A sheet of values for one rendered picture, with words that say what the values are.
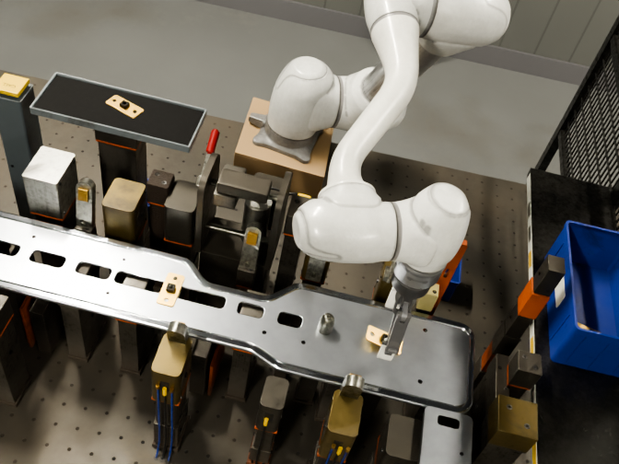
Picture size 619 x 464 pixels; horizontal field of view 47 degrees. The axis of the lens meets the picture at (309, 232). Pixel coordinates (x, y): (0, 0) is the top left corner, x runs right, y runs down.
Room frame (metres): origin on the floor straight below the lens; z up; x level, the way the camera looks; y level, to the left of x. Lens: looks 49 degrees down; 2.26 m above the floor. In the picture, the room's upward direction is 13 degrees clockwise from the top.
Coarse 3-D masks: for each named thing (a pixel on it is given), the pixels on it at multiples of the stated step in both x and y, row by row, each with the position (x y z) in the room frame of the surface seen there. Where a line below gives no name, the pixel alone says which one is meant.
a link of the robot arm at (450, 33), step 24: (456, 0) 1.37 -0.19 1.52; (480, 0) 1.39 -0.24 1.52; (504, 0) 1.44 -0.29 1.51; (432, 24) 1.34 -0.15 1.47; (456, 24) 1.35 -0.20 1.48; (480, 24) 1.37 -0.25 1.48; (504, 24) 1.40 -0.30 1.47; (432, 48) 1.39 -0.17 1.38; (456, 48) 1.38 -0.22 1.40; (360, 72) 1.69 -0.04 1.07; (384, 72) 1.55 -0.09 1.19; (360, 96) 1.62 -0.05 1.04; (336, 120) 1.61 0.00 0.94
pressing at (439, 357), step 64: (0, 256) 0.85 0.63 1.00; (64, 256) 0.89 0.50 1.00; (128, 256) 0.93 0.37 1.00; (128, 320) 0.77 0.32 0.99; (192, 320) 0.80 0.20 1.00; (256, 320) 0.84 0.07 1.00; (384, 320) 0.91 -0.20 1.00; (448, 320) 0.95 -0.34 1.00; (384, 384) 0.76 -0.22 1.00; (448, 384) 0.79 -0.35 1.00
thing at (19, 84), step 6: (0, 78) 1.22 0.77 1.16; (6, 78) 1.22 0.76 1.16; (12, 78) 1.23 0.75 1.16; (18, 78) 1.23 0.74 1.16; (24, 78) 1.23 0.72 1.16; (0, 84) 1.20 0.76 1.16; (6, 84) 1.20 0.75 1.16; (12, 84) 1.21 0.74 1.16; (18, 84) 1.21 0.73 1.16; (24, 84) 1.22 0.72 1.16; (0, 90) 1.18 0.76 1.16; (6, 90) 1.18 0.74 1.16; (12, 90) 1.19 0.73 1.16; (18, 90) 1.19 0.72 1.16; (12, 96) 1.18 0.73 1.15; (18, 96) 1.18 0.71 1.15
